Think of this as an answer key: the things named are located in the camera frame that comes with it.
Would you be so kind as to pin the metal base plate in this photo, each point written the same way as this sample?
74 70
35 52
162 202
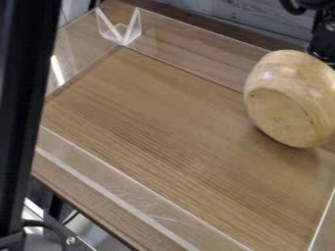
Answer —
70 238

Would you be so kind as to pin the black table leg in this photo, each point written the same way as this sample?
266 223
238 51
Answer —
55 207

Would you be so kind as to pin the light wooden bowl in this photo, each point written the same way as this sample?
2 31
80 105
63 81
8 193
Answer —
289 96

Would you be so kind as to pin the clear acrylic tray wall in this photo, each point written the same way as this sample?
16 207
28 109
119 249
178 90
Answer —
131 199

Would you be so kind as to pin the clear acrylic corner bracket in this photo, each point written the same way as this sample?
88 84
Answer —
120 33

